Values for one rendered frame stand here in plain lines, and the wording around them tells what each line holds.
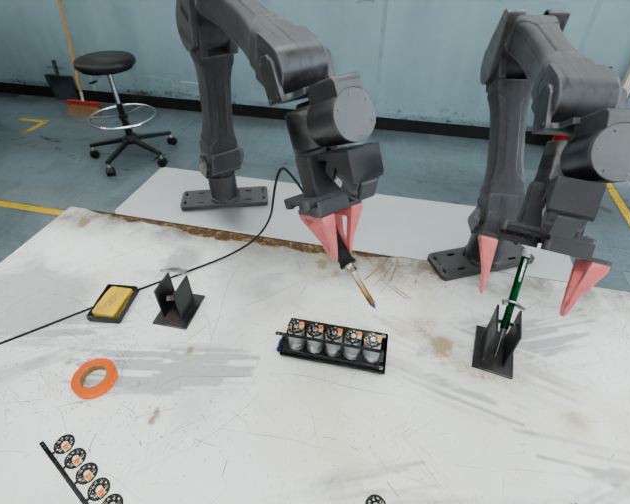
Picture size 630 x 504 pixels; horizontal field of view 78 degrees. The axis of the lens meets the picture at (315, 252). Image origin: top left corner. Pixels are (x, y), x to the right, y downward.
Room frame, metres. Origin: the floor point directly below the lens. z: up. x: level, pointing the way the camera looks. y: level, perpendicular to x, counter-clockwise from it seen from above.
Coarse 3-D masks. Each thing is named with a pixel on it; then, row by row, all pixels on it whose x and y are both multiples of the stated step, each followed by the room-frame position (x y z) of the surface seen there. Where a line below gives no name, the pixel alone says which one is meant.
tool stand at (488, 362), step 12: (504, 300) 0.38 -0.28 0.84; (492, 324) 0.36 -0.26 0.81; (516, 324) 0.36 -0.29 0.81; (480, 336) 0.38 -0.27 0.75; (492, 336) 0.34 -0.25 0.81; (504, 336) 0.38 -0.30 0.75; (516, 336) 0.33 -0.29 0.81; (480, 348) 0.36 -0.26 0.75; (492, 348) 0.36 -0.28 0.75; (504, 348) 0.35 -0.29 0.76; (480, 360) 0.33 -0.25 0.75; (492, 360) 0.33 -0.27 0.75; (504, 360) 0.33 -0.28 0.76; (492, 372) 0.32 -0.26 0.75; (504, 372) 0.31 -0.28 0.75
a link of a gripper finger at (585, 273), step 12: (552, 240) 0.35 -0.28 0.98; (564, 240) 0.35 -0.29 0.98; (576, 240) 0.35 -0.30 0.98; (564, 252) 0.34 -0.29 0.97; (576, 252) 0.34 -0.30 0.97; (588, 252) 0.33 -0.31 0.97; (576, 264) 0.36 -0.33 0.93; (588, 264) 0.33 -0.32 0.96; (600, 264) 0.32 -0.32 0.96; (576, 276) 0.35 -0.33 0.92; (588, 276) 0.32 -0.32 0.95; (600, 276) 0.32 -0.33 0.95; (576, 288) 0.32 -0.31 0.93; (588, 288) 0.31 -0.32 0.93; (564, 300) 0.33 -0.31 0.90; (576, 300) 0.31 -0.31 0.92; (564, 312) 0.31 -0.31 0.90
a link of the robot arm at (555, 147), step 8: (552, 144) 0.44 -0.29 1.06; (560, 144) 0.43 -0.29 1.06; (544, 152) 0.44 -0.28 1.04; (552, 152) 0.43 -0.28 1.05; (560, 152) 0.42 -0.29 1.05; (544, 160) 0.43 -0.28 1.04; (552, 160) 0.42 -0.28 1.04; (544, 168) 0.42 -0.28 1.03; (552, 168) 0.41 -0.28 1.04; (560, 168) 0.41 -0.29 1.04; (536, 176) 0.43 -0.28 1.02; (544, 176) 0.41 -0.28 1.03; (552, 176) 0.41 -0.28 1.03
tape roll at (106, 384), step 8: (96, 360) 0.33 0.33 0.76; (104, 360) 0.33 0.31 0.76; (80, 368) 0.32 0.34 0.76; (88, 368) 0.32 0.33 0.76; (96, 368) 0.32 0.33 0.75; (104, 368) 0.32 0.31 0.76; (112, 368) 0.32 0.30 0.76; (80, 376) 0.30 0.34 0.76; (112, 376) 0.30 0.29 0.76; (72, 384) 0.29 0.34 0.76; (80, 384) 0.29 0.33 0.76; (104, 384) 0.29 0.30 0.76; (112, 384) 0.30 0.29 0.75; (80, 392) 0.28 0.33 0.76; (88, 392) 0.28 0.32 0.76; (96, 392) 0.28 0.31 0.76; (104, 392) 0.28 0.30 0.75
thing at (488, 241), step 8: (480, 232) 0.41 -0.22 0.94; (488, 232) 0.39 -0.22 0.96; (504, 232) 0.40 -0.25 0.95; (512, 232) 0.40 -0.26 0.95; (480, 240) 0.38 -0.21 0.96; (488, 240) 0.37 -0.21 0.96; (496, 240) 0.37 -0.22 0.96; (512, 240) 0.40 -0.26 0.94; (520, 240) 0.39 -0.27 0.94; (528, 240) 0.39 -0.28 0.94; (480, 248) 0.40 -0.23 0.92; (488, 248) 0.37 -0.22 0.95; (480, 256) 0.39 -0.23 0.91; (488, 256) 0.36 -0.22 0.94; (488, 264) 0.36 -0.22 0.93; (488, 272) 0.36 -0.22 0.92; (480, 280) 0.37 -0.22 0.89; (480, 288) 0.35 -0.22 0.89
